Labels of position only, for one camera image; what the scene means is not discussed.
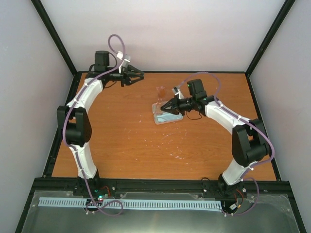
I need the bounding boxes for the light blue slotted cable duct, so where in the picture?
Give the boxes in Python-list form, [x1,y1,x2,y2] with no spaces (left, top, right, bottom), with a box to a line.
[38,197,222,212]

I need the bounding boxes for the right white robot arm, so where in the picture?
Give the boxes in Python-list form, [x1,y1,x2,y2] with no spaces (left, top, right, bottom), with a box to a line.
[160,79,272,196]

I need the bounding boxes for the transparent orange sunglasses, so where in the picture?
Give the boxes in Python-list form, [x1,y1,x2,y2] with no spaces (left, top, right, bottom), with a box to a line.
[155,86,167,115]

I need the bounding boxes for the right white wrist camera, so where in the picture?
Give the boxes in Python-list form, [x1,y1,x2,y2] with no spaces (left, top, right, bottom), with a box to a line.
[172,87,182,99]

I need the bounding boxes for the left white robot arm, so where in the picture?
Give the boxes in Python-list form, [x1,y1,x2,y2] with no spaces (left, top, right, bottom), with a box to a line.
[56,50,144,196]

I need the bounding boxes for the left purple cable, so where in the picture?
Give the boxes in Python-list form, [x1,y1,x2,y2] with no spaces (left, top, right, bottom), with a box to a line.
[62,34,129,216]

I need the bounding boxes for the pink glasses case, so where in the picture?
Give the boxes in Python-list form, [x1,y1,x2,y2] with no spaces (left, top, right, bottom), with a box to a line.
[152,103,183,125]

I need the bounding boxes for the black aluminium frame rail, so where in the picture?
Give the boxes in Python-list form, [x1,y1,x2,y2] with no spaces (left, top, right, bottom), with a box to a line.
[30,177,293,198]

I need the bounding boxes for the light blue cleaning cloth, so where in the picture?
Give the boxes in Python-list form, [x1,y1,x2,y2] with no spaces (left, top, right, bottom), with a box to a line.
[156,114,181,123]

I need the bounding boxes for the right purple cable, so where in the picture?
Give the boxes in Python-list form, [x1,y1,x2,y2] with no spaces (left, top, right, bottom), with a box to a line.
[177,72,276,217]

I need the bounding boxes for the purple cable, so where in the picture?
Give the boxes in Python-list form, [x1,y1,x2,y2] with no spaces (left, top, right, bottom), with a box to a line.
[62,34,129,216]
[177,72,276,217]

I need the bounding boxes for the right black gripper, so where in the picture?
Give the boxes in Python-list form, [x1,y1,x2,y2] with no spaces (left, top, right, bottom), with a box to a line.
[160,95,195,116]

